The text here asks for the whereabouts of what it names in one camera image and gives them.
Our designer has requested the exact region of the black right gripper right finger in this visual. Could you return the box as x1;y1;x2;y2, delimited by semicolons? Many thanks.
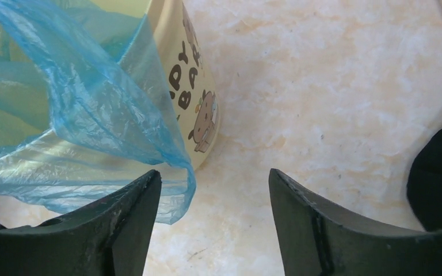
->
268;168;442;275

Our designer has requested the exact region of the blue plastic trash bag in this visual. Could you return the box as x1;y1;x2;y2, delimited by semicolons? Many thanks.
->
0;1;196;224

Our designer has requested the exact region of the yellow plastic trash bin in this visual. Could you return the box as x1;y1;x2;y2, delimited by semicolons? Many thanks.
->
0;0;220;171

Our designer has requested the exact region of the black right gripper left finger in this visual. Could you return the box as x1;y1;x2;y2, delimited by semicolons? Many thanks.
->
0;170;162;275

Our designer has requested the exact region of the black cloth garment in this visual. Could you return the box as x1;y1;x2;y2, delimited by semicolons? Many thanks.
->
406;129;442;231

